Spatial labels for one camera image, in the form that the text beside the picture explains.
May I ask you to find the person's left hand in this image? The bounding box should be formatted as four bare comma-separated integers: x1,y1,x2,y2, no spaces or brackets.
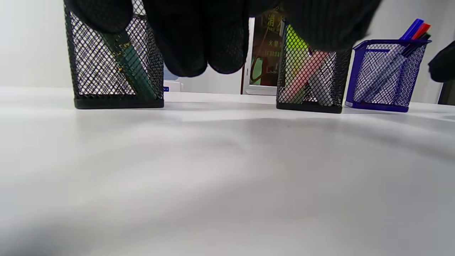
64,0,382,78

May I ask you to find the person's right hand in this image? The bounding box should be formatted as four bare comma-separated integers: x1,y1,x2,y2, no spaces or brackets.
428,41,455,83

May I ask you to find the red marker pen cap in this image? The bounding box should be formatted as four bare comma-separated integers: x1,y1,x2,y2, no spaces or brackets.
412,23,432,40

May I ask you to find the white marker with black end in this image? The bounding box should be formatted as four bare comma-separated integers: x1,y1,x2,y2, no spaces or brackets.
370,43,425,105

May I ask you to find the blue marker pen cap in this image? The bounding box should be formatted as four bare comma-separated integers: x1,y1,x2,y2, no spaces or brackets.
400,18,424,40

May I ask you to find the white marker with red end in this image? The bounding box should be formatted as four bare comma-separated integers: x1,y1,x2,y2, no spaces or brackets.
363,41,420,104

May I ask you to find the white marker with blue end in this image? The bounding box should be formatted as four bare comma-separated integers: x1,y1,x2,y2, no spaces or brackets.
355,40,413,103

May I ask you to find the yellow-green highlighter pen cap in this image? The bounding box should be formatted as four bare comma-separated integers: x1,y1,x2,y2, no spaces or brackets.
284,24,310,57

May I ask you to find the teal fountain pen cap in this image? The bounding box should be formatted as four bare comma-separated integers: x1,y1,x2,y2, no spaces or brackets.
121,46,159,101

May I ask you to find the green highlighter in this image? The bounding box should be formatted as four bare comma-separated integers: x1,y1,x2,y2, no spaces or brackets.
283,43,311,103

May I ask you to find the green fountain pen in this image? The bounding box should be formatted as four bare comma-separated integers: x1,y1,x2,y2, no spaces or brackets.
102,32,135,59

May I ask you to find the orange highlighter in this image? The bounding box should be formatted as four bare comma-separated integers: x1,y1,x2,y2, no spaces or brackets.
286,50,330,104

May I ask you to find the blue highlighter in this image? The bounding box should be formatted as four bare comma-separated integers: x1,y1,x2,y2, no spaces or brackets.
307,71,335,106

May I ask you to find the blue mesh pen holder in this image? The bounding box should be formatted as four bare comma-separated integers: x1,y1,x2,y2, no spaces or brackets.
345,38,432,113

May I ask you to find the black mesh pen holder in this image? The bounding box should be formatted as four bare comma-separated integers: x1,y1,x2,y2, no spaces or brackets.
64,0,165,110
276,21,353,114

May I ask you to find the blue bottle on dispenser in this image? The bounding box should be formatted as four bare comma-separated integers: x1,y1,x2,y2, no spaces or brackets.
163,64,180,81

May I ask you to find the white water dispenser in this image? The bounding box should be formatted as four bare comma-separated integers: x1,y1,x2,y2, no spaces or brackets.
163,80,184,93

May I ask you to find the glass-fronted wall fire cabinet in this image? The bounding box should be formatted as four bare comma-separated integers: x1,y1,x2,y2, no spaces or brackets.
241,5,287,96

